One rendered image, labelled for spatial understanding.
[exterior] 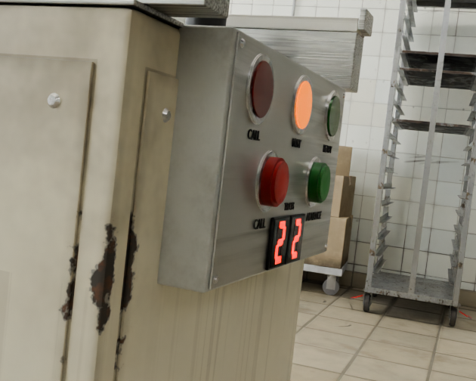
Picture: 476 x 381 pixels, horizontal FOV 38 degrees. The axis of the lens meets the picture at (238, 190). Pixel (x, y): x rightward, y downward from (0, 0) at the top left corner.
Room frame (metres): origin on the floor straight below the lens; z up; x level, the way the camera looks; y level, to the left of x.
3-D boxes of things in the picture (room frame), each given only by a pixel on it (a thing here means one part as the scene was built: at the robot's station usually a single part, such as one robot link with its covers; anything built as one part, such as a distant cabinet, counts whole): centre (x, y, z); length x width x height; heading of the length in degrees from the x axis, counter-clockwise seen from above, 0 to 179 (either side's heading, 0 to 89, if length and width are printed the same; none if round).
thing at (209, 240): (0.47, -0.02, 0.77); 0.24 x 0.04 x 0.14; 158
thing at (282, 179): (0.42, -0.02, 0.76); 0.03 x 0.02 x 0.03; 158
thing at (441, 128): (3.86, -1.05, 1.05); 0.60 x 0.40 x 0.01; 164
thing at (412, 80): (3.86, -1.05, 1.32); 0.60 x 0.40 x 0.01; 164
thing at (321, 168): (0.51, -0.06, 0.76); 0.03 x 0.02 x 0.03; 158
